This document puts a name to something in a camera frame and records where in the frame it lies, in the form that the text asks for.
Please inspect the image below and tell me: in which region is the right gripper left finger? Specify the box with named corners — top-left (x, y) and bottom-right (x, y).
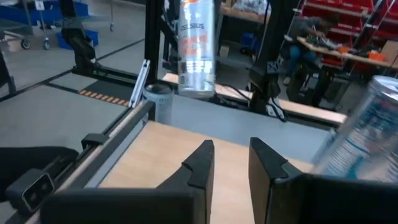
top-left (40, 139), bottom-right (215, 224)

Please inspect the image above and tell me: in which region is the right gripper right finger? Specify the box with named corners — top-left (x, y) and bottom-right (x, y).
top-left (248, 137), bottom-right (398, 224)

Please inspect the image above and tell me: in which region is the blue silver Red Bull can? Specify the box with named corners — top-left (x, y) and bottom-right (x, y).
top-left (310, 74), bottom-right (398, 184)

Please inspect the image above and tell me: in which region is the Celsius can orange print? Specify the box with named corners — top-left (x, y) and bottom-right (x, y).
top-left (177, 0), bottom-right (216, 99)

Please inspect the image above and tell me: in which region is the wooden shelf board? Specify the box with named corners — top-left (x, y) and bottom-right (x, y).
top-left (98, 120), bottom-right (315, 224)

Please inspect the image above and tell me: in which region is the wooden side board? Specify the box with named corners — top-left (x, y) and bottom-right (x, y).
top-left (163, 72), bottom-right (348, 126)

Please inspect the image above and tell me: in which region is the white Celsius can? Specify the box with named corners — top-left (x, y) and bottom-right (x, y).
top-left (142, 83), bottom-right (174, 125)

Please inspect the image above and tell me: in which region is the black orange-striped mat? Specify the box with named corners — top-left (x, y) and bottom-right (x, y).
top-left (77, 80), bottom-right (137, 108)

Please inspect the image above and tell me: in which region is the wooden workbench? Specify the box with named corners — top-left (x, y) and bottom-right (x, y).
top-left (297, 36), bottom-right (398, 69)

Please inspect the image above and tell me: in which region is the person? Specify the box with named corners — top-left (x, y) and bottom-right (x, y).
top-left (284, 14), bottom-right (340, 85)

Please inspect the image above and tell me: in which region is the black stand with green light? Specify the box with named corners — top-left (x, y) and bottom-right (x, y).
top-left (58, 0), bottom-right (141, 86)

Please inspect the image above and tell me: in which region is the rack with red bins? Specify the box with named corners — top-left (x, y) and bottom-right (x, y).
top-left (300, 0), bottom-right (398, 72)

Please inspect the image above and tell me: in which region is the grey wheeled cart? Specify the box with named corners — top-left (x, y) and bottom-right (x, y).
top-left (0, 18), bottom-right (52, 51)

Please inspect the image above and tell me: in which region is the rack with blue bins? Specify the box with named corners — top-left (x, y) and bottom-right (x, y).
top-left (0, 0), bottom-right (90, 24)

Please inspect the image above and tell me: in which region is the black rail clamp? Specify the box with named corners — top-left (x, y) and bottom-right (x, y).
top-left (81, 133), bottom-right (109, 149)

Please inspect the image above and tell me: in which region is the white bracket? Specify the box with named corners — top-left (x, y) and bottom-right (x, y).
top-left (128, 58), bottom-right (152, 109)

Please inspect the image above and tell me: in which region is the small grey camera box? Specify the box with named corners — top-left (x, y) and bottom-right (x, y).
top-left (5, 169), bottom-right (56, 215)

